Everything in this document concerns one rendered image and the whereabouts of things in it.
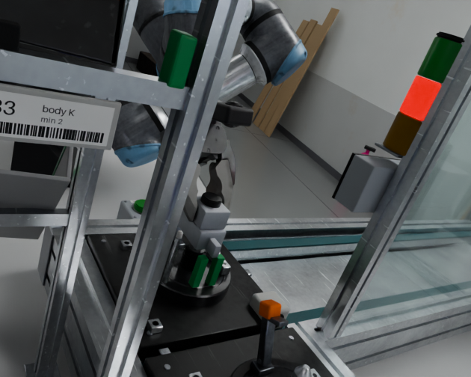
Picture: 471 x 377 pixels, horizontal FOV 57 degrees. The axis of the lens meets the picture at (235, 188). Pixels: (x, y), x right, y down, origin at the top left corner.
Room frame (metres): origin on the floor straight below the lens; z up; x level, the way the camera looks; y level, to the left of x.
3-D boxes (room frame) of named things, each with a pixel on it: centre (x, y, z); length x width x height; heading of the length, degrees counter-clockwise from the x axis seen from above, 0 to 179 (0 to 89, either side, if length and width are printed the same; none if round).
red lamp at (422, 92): (0.60, -0.19, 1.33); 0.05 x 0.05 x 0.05
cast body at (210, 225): (0.56, 0.02, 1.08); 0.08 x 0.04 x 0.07; 40
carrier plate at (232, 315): (0.57, 0.03, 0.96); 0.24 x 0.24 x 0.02; 40
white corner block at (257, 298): (0.56, -0.11, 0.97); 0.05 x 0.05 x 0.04; 40
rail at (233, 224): (0.86, -0.09, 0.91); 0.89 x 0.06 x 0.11; 130
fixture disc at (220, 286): (0.57, 0.03, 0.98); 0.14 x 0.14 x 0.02
